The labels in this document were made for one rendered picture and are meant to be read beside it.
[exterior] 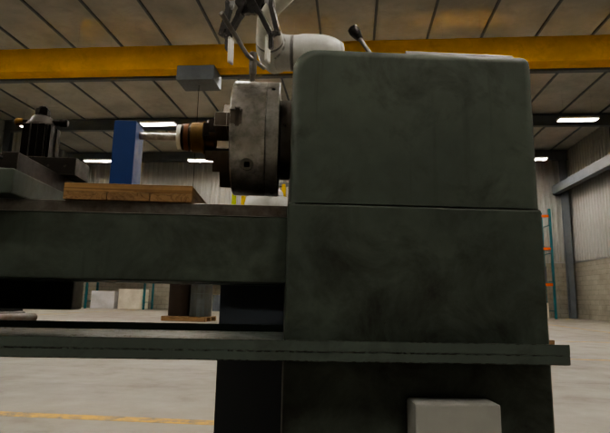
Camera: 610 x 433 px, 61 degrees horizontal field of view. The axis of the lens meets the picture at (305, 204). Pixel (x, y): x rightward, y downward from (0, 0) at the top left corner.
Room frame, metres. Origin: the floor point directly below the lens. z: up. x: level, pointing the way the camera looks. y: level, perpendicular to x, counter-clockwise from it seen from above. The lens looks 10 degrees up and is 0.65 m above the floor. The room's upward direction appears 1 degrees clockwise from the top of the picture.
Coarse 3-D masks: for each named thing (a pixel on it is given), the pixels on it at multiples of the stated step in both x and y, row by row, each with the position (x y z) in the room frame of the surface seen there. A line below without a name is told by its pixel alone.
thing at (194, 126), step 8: (184, 128) 1.35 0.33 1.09; (192, 128) 1.35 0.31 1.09; (200, 128) 1.35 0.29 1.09; (184, 136) 1.35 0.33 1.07; (192, 136) 1.35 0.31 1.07; (200, 136) 1.35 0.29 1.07; (184, 144) 1.36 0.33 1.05; (192, 144) 1.36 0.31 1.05; (200, 144) 1.36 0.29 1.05; (208, 144) 1.37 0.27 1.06; (216, 144) 1.41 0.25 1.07; (192, 152) 1.39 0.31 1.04; (200, 152) 1.39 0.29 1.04
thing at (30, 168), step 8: (8, 152) 1.17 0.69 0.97; (16, 152) 1.17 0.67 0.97; (0, 160) 1.17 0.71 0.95; (8, 160) 1.17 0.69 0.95; (16, 160) 1.17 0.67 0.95; (24, 160) 1.20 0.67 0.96; (32, 160) 1.24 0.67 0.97; (16, 168) 1.17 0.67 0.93; (24, 168) 1.20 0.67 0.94; (32, 168) 1.24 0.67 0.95; (40, 168) 1.28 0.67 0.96; (32, 176) 1.25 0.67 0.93; (40, 176) 1.29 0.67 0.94; (48, 176) 1.33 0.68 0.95; (56, 176) 1.38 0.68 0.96; (48, 184) 1.34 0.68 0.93; (56, 184) 1.39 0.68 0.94
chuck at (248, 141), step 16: (240, 96) 1.25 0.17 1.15; (256, 96) 1.25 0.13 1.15; (256, 112) 1.24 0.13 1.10; (240, 128) 1.24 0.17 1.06; (256, 128) 1.24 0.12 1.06; (240, 144) 1.25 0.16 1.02; (256, 144) 1.25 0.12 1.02; (240, 160) 1.27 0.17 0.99; (256, 160) 1.27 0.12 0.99; (240, 176) 1.30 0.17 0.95; (256, 176) 1.30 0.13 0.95; (240, 192) 1.38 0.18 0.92; (256, 192) 1.37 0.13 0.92
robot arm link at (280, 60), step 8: (288, 40) 1.75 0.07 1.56; (256, 48) 1.76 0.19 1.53; (280, 48) 1.73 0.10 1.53; (288, 48) 1.75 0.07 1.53; (272, 56) 1.75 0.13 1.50; (280, 56) 1.75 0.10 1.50; (288, 56) 1.76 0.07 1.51; (264, 64) 1.81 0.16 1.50; (272, 64) 1.80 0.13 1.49; (280, 64) 1.79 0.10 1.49; (288, 64) 1.78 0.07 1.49; (272, 72) 1.85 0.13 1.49; (280, 72) 1.87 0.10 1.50
